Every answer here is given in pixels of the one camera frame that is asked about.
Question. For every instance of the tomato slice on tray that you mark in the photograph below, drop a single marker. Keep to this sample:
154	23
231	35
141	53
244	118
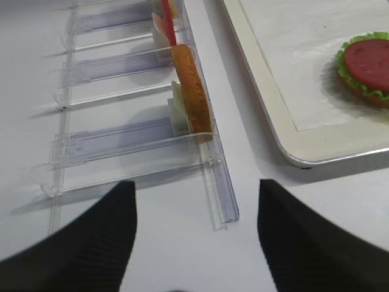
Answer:
367	62

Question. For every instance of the red tomato slice in rack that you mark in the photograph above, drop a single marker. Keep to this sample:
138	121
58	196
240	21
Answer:
168	23

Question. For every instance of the clear acrylic rack left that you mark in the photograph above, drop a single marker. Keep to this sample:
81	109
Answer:
122	113

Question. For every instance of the white tray liner paper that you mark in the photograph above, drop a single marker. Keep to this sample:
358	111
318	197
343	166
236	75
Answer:
299	40

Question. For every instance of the lettuce leaf on tray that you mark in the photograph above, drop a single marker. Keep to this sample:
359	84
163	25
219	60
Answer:
343	72

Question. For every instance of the brown bun in left rack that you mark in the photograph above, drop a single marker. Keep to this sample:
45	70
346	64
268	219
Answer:
194	96

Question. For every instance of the yellow cheese slice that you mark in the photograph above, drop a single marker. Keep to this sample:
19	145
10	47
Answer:
174	11

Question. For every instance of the bottom bun on tray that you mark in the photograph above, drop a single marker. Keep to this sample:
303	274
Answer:
374	100

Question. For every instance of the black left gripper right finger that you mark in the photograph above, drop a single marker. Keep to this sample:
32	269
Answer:
306	252

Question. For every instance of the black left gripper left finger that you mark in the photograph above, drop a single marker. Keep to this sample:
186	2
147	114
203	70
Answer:
89	254

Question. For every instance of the cream metal tray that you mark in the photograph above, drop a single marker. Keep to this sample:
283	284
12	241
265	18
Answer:
310	148

